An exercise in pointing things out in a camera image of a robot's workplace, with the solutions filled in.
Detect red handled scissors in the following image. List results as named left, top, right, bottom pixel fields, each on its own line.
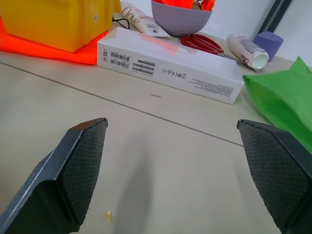
left=180, top=34, right=258, bottom=74

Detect black cord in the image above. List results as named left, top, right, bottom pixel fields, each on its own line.
left=112, top=12, right=130, bottom=30

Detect orange cloth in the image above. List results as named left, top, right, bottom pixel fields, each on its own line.
left=0, top=17, right=111, bottom=66

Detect white lotion tube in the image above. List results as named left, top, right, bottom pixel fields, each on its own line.
left=226, top=33, right=270, bottom=69

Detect purple foam block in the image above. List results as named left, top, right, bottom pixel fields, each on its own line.
left=253, top=31, right=285, bottom=60

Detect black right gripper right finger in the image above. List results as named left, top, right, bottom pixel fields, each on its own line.
left=236, top=119, right=312, bottom=234

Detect purple ribbed bowl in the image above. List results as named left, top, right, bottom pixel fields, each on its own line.
left=151, top=0, right=214, bottom=37

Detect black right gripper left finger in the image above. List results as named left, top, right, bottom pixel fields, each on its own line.
left=0, top=117, right=109, bottom=234

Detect dark metal rail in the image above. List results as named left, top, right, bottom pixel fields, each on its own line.
left=257, top=0, right=293, bottom=36

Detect yellow plastic container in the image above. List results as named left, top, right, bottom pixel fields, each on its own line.
left=0, top=0, right=122, bottom=53

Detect white Dove tube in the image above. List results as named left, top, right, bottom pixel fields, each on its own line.
left=120, top=0, right=172, bottom=39

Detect white flat product box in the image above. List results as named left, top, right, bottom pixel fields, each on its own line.
left=97, top=26, right=245, bottom=105

